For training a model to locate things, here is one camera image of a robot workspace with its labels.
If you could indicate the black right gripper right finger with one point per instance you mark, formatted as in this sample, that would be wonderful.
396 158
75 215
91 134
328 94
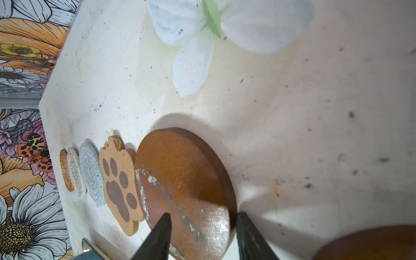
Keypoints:
251 244

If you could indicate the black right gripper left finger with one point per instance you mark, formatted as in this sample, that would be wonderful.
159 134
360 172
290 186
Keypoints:
157 244

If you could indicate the grey woven round coaster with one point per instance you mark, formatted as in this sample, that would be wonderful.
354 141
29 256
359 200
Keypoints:
91 173

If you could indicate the cork paw print coaster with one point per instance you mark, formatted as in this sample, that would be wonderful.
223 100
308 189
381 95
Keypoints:
117 167

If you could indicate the scratched brown round coaster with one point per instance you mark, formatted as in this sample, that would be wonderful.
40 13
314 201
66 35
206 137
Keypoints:
178 173

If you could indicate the woven rattan round coaster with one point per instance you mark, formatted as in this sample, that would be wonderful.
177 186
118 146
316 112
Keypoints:
65 170

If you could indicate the plain brown round coaster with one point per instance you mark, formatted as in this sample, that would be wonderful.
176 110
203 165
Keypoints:
379 243

